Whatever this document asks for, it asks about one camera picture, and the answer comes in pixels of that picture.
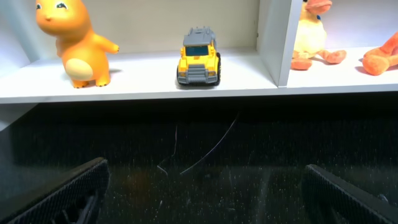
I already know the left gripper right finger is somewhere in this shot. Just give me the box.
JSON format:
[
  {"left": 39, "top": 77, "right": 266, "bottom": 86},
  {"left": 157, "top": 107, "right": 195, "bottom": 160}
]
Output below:
[{"left": 302, "top": 164, "right": 398, "bottom": 224}]

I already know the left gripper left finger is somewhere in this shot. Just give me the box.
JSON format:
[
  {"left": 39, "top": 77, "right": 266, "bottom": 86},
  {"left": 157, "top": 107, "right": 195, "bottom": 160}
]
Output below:
[{"left": 0, "top": 157, "right": 110, "bottom": 224}]

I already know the grey and yellow toy truck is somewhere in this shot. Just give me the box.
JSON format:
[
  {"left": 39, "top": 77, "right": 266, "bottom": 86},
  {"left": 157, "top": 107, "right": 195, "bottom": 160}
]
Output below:
[{"left": 176, "top": 26, "right": 222, "bottom": 87}]

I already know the orange dinosaur toy figure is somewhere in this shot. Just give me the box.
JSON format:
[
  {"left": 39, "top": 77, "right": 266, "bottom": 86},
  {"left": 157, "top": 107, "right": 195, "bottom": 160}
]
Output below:
[{"left": 35, "top": 0, "right": 120, "bottom": 89}]

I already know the white shelf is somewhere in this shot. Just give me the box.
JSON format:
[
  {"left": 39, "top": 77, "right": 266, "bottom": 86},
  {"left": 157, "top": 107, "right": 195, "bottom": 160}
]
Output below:
[{"left": 0, "top": 0, "right": 398, "bottom": 131}]

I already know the white plush duck with hat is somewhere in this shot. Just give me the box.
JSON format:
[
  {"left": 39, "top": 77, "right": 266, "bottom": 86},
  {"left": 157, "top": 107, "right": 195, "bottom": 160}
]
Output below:
[{"left": 362, "top": 30, "right": 398, "bottom": 77}]

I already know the yellow plush duck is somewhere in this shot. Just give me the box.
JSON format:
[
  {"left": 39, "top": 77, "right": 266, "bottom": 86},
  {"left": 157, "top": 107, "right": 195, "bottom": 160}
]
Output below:
[{"left": 290, "top": 0, "right": 348, "bottom": 71}]

